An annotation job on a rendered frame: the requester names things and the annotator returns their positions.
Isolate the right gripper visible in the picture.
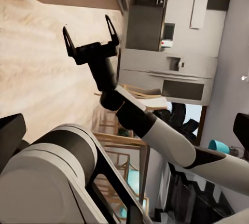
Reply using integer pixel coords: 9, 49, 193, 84
63, 15, 120, 81

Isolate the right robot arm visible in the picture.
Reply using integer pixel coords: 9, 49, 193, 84
63, 15, 249, 196

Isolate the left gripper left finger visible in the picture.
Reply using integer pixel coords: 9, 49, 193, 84
0, 113, 26, 174

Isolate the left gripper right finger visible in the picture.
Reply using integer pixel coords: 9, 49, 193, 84
233, 113, 249, 153

